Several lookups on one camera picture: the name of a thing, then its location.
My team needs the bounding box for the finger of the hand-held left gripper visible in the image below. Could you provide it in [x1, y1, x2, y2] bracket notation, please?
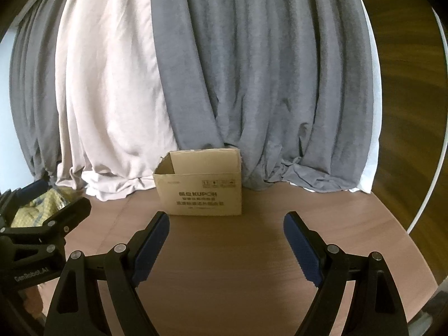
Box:
[0, 197, 92, 253]
[0, 180, 50, 225]

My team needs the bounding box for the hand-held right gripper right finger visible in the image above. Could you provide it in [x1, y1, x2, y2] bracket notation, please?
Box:
[283, 212, 410, 336]

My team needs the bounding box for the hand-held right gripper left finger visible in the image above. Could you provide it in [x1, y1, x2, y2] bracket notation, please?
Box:
[44, 211, 171, 336]

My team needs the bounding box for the yellow snack packet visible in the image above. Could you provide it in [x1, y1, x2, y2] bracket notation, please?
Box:
[10, 187, 76, 228]

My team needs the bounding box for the brown cardboard box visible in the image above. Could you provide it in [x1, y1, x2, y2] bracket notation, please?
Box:
[153, 148, 243, 216]

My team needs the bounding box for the person's left hand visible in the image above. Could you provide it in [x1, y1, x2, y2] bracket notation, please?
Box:
[20, 283, 45, 315]

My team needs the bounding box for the white curved hoop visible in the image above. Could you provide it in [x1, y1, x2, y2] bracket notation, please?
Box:
[406, 7, 448, 233]

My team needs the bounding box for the beige curtain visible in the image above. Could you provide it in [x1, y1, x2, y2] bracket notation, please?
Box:
[55, 0, 180, 202]

